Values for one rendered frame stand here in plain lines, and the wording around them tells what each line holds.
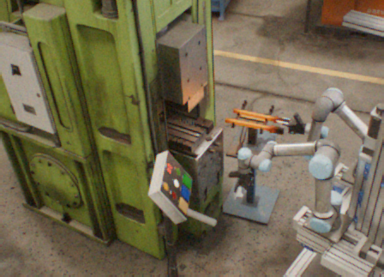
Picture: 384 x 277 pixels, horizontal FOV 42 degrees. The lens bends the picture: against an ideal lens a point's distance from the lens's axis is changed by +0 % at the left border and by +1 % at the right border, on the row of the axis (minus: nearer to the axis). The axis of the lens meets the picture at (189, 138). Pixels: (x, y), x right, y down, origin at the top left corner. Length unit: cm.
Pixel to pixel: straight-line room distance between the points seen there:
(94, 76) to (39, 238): 172
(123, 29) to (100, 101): 68
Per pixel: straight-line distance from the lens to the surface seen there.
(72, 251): 421
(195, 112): 370
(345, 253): 318
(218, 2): 698
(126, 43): 275
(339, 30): 668
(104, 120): 334
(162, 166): 296
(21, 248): 437
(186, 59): 300
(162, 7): 295
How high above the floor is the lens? 321
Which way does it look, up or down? 40 degrees down
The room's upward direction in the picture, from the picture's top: 4 degrees counter-clockwise
